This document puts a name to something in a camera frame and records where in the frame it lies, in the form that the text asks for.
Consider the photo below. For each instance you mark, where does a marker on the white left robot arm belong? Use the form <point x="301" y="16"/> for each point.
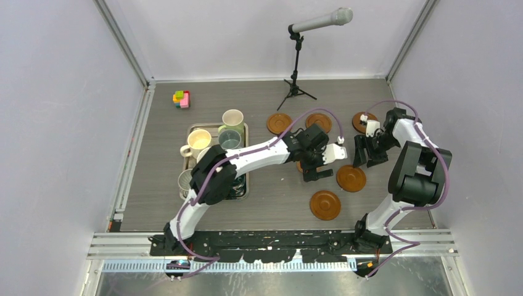
<point x="213" y="177"/>

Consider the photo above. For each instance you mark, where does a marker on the aluminium front rail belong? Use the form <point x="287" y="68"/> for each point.
<point x="130" y="252"/>

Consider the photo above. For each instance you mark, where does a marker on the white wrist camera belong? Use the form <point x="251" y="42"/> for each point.
<point x="334" y="151"/>
<point x="371" y="126"/>

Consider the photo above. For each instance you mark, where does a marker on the grey ribbed mug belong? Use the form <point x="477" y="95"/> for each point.
<point x="184" y="186"/>

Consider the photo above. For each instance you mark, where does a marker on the colourful block puzzle cube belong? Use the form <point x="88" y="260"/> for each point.
<point x="182" y="99"/>

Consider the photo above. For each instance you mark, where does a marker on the light wooden coaster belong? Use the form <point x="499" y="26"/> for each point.
<point x="300" y="166"/>

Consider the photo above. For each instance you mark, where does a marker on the silver metal tray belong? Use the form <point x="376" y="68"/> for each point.
<point x="212" y="128"/>

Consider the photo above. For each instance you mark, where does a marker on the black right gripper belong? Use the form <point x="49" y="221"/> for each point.
<point x="361" y="156"/>

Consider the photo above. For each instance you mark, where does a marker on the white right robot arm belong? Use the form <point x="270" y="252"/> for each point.
<point x="416" y="181"/>

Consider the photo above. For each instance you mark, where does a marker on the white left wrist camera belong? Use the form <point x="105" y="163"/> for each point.
<point x="334" y="151"/>

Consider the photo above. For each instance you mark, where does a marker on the white bowl cup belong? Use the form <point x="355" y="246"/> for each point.
<point x="202" y="154"/>

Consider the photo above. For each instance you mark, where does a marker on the silver microphone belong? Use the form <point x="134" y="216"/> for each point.
<point x="339" y="17"/>

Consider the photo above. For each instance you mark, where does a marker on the grey-blue mug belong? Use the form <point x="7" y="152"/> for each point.
<point x="229" y="139"/>

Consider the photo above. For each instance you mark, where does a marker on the cream mug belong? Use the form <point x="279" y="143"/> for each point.
<point x="197" y="141"/>

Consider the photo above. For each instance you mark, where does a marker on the brown ridged wooden coaster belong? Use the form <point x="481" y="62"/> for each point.
<point x="278" y="122"/>
<point x="325" y="205"/>
<point x="351" y="179"/>
<point x="360" y="126"/>
<point x="320" y="119"/>

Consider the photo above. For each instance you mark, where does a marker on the light green cup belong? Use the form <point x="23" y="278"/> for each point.
<point x="233" y="119"/>

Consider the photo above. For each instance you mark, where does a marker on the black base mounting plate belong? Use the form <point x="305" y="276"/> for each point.
<point x="313" y="246"/>

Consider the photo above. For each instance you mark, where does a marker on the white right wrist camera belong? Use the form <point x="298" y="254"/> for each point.
<point x="371" y="126"/>

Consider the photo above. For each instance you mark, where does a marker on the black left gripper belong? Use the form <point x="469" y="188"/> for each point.
<point x="309" y="171"/>

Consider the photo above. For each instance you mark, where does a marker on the dark green patterned mug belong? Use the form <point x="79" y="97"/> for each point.
<point x="238" y="187"/>

